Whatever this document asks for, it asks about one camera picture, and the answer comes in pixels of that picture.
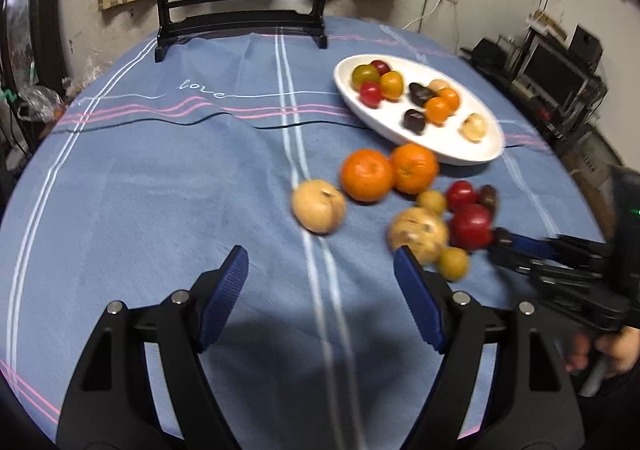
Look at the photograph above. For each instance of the beige speckled pear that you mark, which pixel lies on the beige speckled pear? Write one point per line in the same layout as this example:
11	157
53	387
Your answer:
318	206
439	84
418	234
474	127

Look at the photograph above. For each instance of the black shelf with electronics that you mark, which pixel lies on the black shelf with electronics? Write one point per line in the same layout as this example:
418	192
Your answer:
530	102

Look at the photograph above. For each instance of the red cherry tomato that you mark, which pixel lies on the red cherry tomato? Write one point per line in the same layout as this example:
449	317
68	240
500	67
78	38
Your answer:
370	93

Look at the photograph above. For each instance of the clear plastic bag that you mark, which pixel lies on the clear plastic bag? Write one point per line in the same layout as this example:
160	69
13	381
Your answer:
40	99

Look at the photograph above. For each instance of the small yellow-green longan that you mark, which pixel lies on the small yellow-green longan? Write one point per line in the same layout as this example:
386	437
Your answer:
431	202
453	263

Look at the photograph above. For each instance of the white plate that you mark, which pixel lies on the white plate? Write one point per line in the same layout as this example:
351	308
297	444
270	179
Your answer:
380	117

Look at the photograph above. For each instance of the tan wall-mounted strip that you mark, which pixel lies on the tan wall-mounted strip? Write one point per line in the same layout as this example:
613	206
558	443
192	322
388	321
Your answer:
550	24

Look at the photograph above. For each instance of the large red plum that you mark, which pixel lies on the large red plum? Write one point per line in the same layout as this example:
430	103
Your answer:
470	226

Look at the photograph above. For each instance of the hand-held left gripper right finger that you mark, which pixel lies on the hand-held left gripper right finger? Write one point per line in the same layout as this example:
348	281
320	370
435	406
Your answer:
417	300

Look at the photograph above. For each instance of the black speaker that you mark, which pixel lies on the black speaker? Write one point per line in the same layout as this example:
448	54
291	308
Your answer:
585	44

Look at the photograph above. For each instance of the dark purple plum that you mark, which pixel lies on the dark purple plum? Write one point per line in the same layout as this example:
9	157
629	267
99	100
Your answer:
414	121

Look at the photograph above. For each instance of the blue striped tablecloth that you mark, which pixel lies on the blue striped tablecloth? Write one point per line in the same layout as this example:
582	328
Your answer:
175	210

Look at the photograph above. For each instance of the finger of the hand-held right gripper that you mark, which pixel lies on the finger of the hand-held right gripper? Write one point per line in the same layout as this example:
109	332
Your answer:
530	244
515	262

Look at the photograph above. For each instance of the small dark red plum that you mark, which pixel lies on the small dark red plum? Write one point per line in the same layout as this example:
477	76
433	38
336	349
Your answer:
382	66

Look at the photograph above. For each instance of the person's right hand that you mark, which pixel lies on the person's right hand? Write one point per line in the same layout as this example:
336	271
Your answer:
617	347

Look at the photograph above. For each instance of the green tomato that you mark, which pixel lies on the green tomato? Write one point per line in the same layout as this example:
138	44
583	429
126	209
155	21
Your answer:
365	74

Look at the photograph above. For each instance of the computer monitor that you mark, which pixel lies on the computer monitor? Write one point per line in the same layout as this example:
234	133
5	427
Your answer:
550	69

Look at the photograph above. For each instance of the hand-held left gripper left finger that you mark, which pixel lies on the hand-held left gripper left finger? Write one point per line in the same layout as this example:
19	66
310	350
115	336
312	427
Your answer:
225	295

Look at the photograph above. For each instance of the orange mandarin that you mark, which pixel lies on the orange mandarin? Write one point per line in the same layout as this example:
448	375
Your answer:
413	168
437	110
366	174
451	98

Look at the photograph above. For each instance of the yellow-orange tomato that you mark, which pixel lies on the yellow-orange tomato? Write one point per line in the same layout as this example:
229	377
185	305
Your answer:
391	83

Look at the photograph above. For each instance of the dark brown water chestnut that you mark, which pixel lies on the dark brown water chestnut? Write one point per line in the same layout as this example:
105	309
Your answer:
421	93
489	197

